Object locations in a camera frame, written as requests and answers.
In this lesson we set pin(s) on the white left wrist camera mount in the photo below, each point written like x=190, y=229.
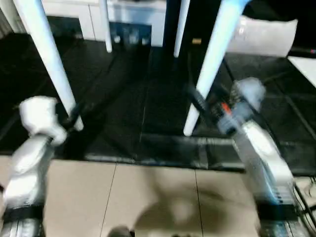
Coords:
x=37, y=113

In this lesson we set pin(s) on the grey printed cushion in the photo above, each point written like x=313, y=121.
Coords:
x=266, y=37

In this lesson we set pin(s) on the black tall furniture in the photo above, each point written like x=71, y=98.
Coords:
x=202, y=19

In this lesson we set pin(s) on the white plastic table leg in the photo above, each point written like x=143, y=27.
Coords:
x=181, y=27
x=214, y=49
x=49, y=54
x=106, y=24

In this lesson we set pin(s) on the small white cup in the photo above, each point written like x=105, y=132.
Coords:
x=145, y=40
x=116, y=39

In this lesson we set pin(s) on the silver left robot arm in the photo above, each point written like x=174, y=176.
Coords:
x=27, y=168

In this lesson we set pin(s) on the white flat sheet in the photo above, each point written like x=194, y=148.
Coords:
x=303, y=69

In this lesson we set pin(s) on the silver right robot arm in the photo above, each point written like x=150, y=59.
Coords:
x=266, y=153

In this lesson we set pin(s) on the black work mat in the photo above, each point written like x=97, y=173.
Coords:
x=148, y=98

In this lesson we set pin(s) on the small yellow label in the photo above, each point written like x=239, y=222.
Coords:
x=196, y=41

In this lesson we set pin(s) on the white glass-door cabinet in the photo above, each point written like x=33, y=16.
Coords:
x=138, y=14

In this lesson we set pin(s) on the tall white jar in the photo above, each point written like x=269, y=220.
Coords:
x=133, y=38

